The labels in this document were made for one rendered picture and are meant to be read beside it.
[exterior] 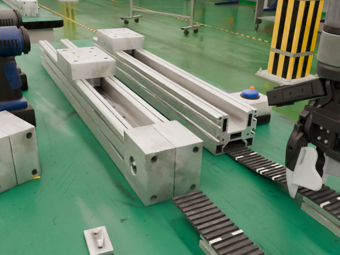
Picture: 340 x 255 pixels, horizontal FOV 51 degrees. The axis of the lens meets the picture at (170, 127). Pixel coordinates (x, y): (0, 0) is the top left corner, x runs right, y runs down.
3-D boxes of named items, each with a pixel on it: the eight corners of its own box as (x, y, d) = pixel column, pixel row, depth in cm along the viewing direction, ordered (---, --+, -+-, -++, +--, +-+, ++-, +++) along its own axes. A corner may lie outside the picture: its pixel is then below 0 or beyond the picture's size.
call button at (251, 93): (261, 100, 86) (262, 92, 85) (248, 102, 84) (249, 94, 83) (250, 94, 89) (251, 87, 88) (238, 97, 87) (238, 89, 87)
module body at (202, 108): (253, 146, 76) (258, 109, 72) (213, 156, 72) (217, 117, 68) (119, 57, 140) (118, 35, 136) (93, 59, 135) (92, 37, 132)
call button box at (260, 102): (270, 122, 88) (274, 98, 85) (238, 129, 83) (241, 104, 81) (249, 111, 94) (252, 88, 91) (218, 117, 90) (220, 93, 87)
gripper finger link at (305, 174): (303, 216, 51) (327, 158, 48) (274, 194, 56) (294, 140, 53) (316, 214, 53) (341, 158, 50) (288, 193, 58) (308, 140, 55)
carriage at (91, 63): (116, 86, 91) (115, 59, 88) (73, 91, 86) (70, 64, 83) (97, 69, 104) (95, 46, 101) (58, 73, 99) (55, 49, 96)
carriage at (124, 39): (144, 56, 119) (144, 36, 116) (113, 59, 114) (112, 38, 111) (126, 46, 132) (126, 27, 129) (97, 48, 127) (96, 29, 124)
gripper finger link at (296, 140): (285, 171, 53) (306, 116, 50) (278, 166, 54) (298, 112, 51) (306, 171, 55) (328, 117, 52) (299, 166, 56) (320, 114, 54)
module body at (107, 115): (174, 165, 68) (175, 124, 64) (124, 178, 63) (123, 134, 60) (70, 62, 131) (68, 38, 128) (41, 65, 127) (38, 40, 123)
